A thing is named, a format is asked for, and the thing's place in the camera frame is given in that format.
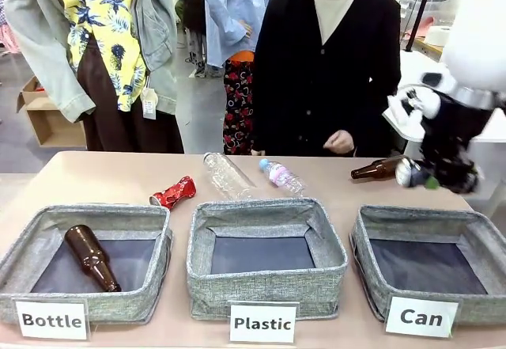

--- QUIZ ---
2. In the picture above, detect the person's right forearm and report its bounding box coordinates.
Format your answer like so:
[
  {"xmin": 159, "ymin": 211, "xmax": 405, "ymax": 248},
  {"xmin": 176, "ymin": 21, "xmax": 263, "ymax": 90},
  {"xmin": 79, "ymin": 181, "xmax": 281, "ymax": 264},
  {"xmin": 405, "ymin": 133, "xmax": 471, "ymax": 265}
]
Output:
[{"xmin": 251, "ymin": 47, "xmax": 280, "ymax": 155}]

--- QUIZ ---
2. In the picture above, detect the yellow pineapple print shirt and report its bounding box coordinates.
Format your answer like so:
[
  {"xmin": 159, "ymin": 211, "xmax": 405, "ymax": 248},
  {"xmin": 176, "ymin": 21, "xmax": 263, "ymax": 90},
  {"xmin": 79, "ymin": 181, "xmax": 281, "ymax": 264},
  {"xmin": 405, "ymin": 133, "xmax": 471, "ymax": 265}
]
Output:
[{"xmin": 55, "ymin": 0, "xmax": 148, "ymax": 113}]

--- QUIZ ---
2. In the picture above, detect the grey fabric basket plastic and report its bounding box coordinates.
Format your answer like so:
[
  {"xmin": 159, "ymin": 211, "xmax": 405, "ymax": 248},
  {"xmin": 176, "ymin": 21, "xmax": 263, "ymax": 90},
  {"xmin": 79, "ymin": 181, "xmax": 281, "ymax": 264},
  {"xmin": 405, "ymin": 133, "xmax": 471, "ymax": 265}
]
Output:
[{"xmin": 186, "ymin": 197, "xmax": 349, "ymax": 321}]

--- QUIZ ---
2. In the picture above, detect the white can label sign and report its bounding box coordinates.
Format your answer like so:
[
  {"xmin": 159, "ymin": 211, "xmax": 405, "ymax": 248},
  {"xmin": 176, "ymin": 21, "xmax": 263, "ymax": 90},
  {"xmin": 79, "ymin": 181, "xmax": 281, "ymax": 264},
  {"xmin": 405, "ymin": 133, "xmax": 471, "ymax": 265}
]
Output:
[{"xmin": 384, "ymin": 294, "xmax": 462, "ymax": 339}]

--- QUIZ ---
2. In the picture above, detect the dark brown skirt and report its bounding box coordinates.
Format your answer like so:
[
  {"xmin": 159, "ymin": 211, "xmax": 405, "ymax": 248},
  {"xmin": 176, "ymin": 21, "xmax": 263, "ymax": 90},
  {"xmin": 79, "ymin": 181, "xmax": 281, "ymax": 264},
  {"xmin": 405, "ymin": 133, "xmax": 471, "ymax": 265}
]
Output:
[{"xmin": 76, "ymin": 34, "xmax": 186, "ymax": 155}]

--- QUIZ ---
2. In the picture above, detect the clear plastic storage box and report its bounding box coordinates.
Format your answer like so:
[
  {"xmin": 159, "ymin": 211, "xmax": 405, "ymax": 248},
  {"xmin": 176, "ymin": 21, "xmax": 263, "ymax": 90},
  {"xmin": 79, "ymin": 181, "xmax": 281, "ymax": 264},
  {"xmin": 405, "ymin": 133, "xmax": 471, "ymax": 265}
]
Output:
[{"xmin": 394, "ymin": 0, "xmax": 464, "ymax": 38}]

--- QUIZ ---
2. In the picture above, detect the brown cardboard box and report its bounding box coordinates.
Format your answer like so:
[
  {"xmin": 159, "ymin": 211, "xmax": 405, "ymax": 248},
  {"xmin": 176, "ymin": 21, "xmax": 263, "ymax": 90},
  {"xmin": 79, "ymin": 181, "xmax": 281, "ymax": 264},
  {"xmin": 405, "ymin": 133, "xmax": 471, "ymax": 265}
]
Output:
[{"xmin": 16, "ymin": 75, "xmax": 88, "ymax": 149}]

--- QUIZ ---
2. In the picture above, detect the grey hooded jacket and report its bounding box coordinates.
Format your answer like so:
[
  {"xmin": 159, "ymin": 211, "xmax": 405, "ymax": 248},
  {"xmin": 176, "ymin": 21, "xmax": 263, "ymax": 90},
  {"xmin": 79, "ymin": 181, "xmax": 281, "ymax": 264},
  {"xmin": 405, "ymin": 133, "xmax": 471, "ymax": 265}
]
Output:
[{"xmin": 3, "ymin": 0, "xmax": 179, "ymax": 124}]

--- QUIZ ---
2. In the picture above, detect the person's left forearm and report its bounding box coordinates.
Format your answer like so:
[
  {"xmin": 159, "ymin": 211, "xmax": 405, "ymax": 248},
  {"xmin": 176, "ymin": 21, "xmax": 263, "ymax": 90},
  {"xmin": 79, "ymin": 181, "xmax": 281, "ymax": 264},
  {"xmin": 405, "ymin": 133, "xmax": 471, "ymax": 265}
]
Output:
[{"xmin": 349, "ymin": 75, "xmax": 402, "ymax": 158}]

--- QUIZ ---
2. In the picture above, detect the brown glass bottle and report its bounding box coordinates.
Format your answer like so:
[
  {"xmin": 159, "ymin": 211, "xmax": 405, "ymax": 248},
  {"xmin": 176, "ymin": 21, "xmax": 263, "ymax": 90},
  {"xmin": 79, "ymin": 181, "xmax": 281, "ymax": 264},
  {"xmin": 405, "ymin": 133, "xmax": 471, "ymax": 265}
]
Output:
[
  {"xmin": 63, "ymin": 224, "xmax": 123, "ymax": 293},
  {"xmin": 350, "ymin": 154, "xmax": 409, "ymax": 182}
]

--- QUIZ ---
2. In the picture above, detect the crushed red can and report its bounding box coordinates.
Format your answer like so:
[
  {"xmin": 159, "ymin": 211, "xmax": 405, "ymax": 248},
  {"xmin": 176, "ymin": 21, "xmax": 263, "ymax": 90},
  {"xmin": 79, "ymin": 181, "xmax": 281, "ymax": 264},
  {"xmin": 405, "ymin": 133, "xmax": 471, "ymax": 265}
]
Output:
[{"xmin": 149, "ymin": 175, "xmax": 198, "ymax": 212}]

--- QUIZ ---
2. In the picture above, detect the grey fabric basket bottle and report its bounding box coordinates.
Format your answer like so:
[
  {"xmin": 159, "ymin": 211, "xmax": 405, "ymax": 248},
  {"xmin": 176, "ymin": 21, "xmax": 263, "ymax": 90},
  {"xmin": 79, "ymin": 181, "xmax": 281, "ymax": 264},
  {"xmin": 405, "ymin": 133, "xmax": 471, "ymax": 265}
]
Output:
[{"xmin": 0, "ymin": 203, "xmax": 175, "ymax": 325}]

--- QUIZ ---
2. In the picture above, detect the white price tag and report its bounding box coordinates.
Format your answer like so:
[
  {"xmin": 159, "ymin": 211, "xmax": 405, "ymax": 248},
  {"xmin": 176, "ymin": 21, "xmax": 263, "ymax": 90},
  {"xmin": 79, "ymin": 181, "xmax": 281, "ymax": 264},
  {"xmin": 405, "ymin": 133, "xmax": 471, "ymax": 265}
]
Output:
[{"xmin": 139, "ymin": 86, "xmax": 159, "ymax": 121}]

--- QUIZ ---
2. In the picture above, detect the person's left hand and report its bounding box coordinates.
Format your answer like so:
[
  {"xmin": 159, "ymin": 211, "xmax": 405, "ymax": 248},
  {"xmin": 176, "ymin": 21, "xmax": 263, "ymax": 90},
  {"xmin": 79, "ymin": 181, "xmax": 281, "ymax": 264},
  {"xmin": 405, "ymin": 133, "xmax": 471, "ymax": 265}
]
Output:
[{"xmin": 323, "ymin": 130, "xmax": 356, "ymax": 157}]

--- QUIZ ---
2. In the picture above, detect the grey fabric basket can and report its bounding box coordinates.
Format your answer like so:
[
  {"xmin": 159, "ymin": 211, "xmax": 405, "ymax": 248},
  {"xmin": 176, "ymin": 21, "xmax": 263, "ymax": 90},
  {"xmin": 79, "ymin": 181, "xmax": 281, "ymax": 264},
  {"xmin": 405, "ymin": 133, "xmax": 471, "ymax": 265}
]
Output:
[{"xmin": 349, "ymin": 204, "xmax": 506, "ymax": 327}]

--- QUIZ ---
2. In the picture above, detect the black stand pole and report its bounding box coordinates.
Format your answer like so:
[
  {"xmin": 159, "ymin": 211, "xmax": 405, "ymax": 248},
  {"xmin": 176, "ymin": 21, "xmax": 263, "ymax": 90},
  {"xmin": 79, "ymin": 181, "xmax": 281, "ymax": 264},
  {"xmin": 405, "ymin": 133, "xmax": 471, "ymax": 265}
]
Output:
[{"xmin": 404, "ymin": 0, "xmax": 436, "ymax": 54}]

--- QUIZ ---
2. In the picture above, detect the black red floral skirt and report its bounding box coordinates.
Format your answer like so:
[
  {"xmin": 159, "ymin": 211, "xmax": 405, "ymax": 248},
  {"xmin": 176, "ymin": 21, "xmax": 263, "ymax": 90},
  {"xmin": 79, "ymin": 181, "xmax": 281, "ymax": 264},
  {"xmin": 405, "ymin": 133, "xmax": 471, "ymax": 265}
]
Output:
[{"xmin": 222, "ymin": 58, "xmax": 255, "ymax": 157}]

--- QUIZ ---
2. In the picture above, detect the white tape roll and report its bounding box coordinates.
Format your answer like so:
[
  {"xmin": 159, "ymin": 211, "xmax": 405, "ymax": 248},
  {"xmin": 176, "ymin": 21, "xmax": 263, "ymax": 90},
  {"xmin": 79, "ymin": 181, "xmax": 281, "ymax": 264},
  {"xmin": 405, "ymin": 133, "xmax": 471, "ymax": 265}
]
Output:
[{"xmin": 428, "ymin": 25, "xmax": 454, "ymax": 48}]

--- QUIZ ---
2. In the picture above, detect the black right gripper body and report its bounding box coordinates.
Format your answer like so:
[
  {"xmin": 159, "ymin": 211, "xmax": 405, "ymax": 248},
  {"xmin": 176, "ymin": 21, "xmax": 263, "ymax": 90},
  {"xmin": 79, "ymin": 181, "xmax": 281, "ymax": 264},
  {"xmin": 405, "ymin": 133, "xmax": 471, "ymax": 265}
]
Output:
[{"xmin": 419, "ymin": 90, "xmax": 496, "ymax": 170}]

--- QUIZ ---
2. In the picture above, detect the white bottle label sign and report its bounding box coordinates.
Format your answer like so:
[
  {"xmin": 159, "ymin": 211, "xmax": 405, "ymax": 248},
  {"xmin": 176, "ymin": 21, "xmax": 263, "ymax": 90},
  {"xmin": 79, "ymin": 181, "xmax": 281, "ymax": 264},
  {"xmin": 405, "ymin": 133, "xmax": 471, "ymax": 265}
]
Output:
[{"xmin": 11, "ymin": 297, "xmax": 90, "ymax": 341}]

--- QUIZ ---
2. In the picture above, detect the large clear plastic bottle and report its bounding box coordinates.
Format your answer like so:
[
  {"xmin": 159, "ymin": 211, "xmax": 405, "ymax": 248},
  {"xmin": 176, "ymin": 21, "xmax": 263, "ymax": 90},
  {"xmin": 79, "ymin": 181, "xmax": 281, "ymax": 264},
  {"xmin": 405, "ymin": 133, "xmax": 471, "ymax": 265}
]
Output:
[{"xmin": 202, "ymin": 151, "xmax": 256, "ymax": 201}]

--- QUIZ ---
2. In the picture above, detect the blue cap plastic bottle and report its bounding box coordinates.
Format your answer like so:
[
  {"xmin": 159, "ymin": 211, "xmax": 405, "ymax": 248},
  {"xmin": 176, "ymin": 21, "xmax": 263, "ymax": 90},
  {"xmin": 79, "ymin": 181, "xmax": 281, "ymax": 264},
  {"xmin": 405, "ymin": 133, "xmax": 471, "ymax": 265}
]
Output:
[{"xmin": 258, "ymin": 157, "xmax": 308, "ymax": 197}]

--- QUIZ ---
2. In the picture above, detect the light blue shirt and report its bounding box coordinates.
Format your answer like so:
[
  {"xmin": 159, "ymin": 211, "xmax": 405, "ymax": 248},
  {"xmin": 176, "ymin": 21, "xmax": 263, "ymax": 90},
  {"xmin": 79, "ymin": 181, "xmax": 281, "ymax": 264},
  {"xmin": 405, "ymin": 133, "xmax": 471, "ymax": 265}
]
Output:
[{"xmin": 203, "ymin": 0, "xmax": 300, "ymax": 70}]

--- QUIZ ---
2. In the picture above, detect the person in black cardigan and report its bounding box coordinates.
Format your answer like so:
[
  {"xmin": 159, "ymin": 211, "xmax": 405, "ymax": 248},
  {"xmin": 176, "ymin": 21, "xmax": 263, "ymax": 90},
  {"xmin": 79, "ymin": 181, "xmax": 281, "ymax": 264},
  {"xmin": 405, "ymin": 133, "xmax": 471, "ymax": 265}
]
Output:
[{"xmin": 251, "ymin": 0, "xmax": 403, "ymax": 158}]

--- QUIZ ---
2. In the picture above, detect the white plastic label sign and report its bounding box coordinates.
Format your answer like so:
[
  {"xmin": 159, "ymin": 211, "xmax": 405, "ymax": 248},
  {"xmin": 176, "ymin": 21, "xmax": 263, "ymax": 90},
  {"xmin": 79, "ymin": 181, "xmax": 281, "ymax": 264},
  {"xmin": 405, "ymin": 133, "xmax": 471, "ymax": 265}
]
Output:
[{"xmin": 227, "ymin": 300, "xmax": 299, "ymax": 344}]

